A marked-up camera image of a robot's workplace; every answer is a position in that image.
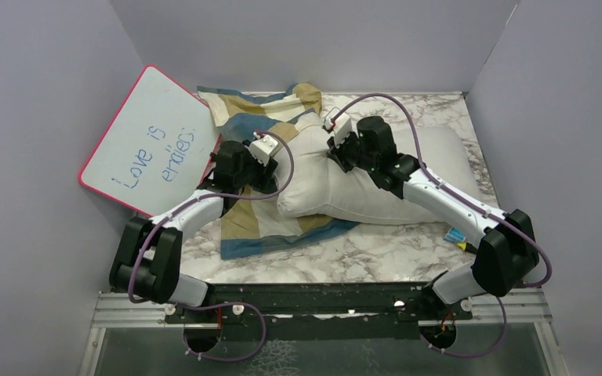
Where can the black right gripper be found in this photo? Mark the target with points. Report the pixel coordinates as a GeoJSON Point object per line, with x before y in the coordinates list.
{"type": "Point", "coordinates": [338, 152]}

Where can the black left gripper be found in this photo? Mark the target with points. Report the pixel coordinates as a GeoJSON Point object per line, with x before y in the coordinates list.
{"type": "Point", "coordinates": [263, 172]}

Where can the blue beige checked pillowcase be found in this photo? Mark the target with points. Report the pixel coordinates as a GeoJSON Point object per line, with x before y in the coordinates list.
{"type": "Point", "coordinates": [257, 224]}

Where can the white pillow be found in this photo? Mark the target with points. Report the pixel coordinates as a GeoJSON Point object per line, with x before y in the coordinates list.
{"type": "Point", "coordinates": [318, 185]}

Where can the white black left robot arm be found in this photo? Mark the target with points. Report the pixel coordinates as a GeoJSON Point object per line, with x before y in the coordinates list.
{"type": "Point", "coordinates": [147, 262]}

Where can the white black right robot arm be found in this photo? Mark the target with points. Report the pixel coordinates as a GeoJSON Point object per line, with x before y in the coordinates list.
{"type": "Point", "coordinates": [504, 253]}

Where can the blue white pillow tag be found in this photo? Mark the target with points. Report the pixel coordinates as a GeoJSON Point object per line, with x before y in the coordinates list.
{"type": "Point", "coordinates": [455, 236]}

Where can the pink framed whiteboard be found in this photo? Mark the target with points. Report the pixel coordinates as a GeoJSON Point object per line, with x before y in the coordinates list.
{"type": "Point", "coordinates": [156, 149]}

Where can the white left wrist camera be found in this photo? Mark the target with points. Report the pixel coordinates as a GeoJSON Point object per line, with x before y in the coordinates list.
{"type": "Point", "coordinates": [262, 148]}

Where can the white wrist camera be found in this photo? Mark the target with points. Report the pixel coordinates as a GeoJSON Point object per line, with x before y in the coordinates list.
{"type": "Point", "coordinates": [339, 126]}
{"type": "Point", "coordinates": [262, 148]}

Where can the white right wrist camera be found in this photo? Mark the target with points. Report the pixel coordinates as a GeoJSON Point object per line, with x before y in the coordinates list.
{"type": "Point", "coordinates": [339, 126]}

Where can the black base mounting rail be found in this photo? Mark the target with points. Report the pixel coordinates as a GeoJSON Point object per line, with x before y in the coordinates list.
{"type": "Point", "coordinates": [307, 312]}

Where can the aluminium frame rail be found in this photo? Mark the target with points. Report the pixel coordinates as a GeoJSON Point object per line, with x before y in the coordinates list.
{"type": "Point", "coordinates": [512, 335]}

